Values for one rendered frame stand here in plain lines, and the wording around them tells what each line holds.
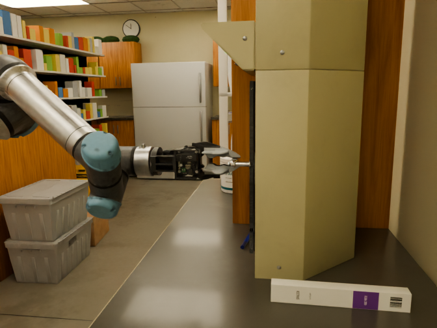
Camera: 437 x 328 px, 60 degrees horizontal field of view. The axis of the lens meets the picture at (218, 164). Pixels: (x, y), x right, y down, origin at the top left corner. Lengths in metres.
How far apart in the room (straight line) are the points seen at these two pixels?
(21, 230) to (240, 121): 2.23
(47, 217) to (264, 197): 2.27
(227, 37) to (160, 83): 5.13
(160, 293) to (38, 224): 2.21
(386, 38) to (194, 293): 0.87
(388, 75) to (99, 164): 0.85
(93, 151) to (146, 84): 5.24
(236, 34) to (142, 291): 0.59
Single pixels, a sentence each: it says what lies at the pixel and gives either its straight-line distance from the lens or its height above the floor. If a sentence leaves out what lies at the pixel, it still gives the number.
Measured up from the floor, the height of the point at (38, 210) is 0.57.
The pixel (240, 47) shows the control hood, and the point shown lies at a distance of 0.83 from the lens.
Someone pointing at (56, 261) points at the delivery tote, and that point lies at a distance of 3.06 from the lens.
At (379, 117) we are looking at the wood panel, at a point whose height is 1.28.
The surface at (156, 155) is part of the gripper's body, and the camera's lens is 0.93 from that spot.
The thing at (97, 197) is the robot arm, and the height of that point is 1.14.
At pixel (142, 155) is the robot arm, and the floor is 1.22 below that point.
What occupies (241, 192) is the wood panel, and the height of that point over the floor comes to 1.05.
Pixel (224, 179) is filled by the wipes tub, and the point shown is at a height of 1.00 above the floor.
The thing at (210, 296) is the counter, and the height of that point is 0.94.
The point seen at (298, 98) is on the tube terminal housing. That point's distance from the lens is 0.83.
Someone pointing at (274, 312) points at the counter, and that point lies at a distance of 0.81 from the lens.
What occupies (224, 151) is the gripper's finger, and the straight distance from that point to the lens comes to 0.93.
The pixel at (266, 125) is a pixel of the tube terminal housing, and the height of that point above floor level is 1.30.
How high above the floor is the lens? 1.37
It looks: 11 degrees down
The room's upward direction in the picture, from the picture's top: 1 degrees counter-clockwise
